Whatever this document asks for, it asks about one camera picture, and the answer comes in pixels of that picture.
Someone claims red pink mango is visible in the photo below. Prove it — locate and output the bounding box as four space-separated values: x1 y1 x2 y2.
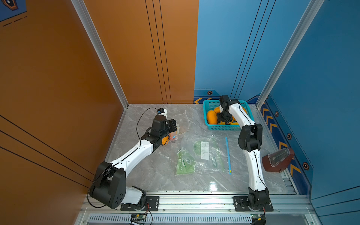
173 126 187 136

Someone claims clear zip-top bag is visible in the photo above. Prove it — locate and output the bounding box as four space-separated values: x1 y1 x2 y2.
168 110 190 144

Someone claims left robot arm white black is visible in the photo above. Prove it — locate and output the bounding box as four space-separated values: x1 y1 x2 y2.
87 113 177 210

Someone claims blue zipper clear bag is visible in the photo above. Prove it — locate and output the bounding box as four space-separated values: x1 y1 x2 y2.
195 136 231 174

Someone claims clear labelled zip bag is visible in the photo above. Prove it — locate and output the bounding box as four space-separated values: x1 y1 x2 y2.
193 141 218 161

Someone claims green printed zip bag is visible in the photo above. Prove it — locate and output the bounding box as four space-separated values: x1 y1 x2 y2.
176 149 197 175

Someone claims teal plastic basket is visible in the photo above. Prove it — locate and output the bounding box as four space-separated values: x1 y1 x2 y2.
202 99 241 131

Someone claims brown wedge stand clear plate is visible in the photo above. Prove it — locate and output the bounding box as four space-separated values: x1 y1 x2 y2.
262 148 295 173

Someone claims green circuit board left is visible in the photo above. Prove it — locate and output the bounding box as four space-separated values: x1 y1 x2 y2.
130 214 147 225

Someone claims right circuit board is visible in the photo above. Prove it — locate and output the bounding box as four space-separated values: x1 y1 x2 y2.
250 214 266 225

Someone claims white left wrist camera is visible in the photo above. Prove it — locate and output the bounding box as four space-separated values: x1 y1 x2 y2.
157 108 168 119

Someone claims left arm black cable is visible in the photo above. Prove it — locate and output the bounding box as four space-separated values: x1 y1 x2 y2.
86 106 159 209

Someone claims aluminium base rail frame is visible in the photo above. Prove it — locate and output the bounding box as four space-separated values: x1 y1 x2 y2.
75 192 321 225

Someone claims aluminium corner post left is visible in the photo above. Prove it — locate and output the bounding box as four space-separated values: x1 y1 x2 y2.
71 0 129 110

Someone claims aluminium corner post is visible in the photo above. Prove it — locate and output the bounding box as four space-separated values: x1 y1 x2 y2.
71 0 129 110
256 0 324 109

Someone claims aluminium corner post right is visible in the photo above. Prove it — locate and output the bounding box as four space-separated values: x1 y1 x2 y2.
256 0 324 109

